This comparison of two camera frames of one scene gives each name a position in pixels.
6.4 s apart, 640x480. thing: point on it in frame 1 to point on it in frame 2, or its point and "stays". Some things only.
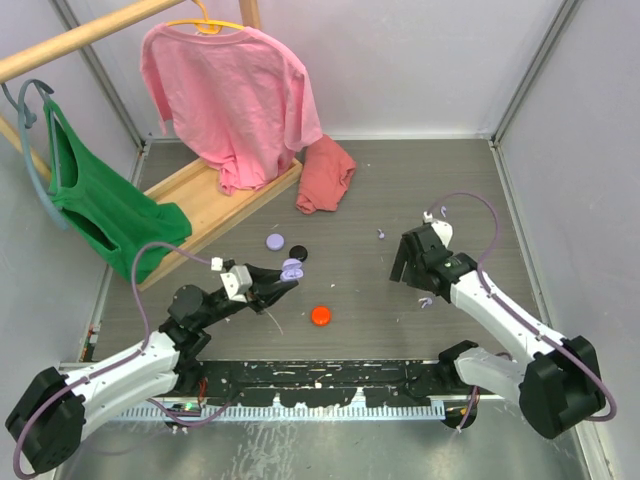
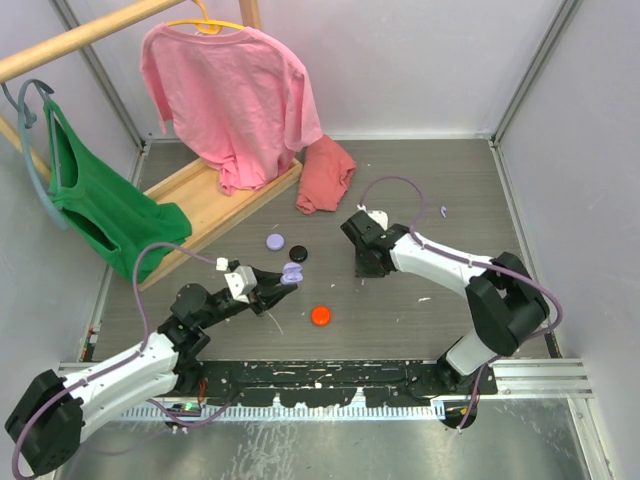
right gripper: (401, 261) to (365, 272)
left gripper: (259, 297) stays
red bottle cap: (320, 315) stays
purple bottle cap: (292, 270) stays
